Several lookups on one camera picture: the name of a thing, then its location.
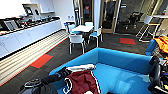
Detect red and white jacket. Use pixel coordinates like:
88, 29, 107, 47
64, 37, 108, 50
62, 63, 102, 94

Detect white rectangular table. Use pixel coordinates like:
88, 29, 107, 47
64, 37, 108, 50
70, 24, 95, 34

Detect white kitchen counter cabinets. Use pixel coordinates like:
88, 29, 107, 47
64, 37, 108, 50
0, 19, 63, 59

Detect blue sofa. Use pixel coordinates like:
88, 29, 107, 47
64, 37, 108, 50
49, 46, 168, 94

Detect wood framed glass door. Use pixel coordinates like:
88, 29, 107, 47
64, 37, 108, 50
79, 0, 97, 27
99, 0, 120, 35

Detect white upper kitchen cabinet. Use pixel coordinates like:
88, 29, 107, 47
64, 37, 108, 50
32, 0, 56, 14

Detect dark counter appliance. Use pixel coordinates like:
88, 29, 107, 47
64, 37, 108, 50
2, 19, 20, 32

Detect blue armchair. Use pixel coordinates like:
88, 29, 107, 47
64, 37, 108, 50
144, 38, 159, 57

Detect black office chair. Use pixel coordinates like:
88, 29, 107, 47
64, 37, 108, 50
127, 11, 144, 30

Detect white bar stool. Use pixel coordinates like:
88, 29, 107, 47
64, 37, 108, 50
135, 15, 155, 43

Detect orange garment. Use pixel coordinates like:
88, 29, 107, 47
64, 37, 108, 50
153, 35, 168, 54

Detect high white table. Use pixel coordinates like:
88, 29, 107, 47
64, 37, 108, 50
149, 13, 168, 20

